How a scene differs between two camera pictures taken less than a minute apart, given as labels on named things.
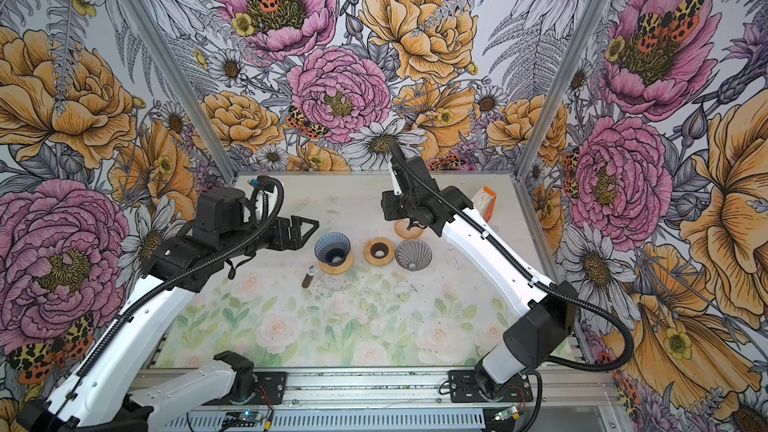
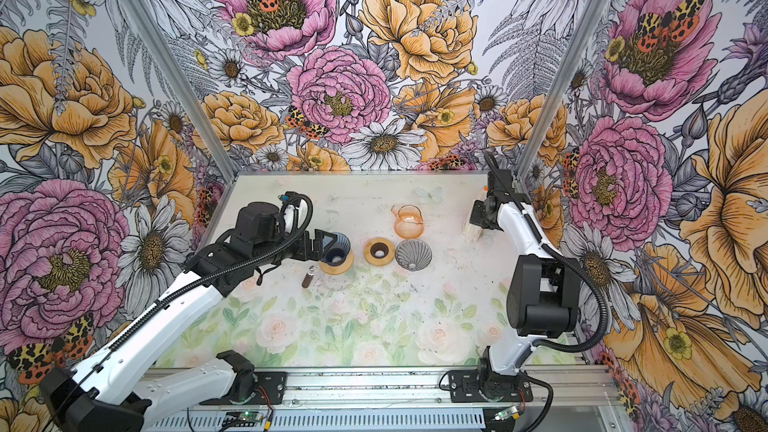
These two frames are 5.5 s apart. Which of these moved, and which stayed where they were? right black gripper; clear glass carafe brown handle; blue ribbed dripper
Moved: right black gripper
Stayed: blue ribbed dripper; clear glass carafe brown handle
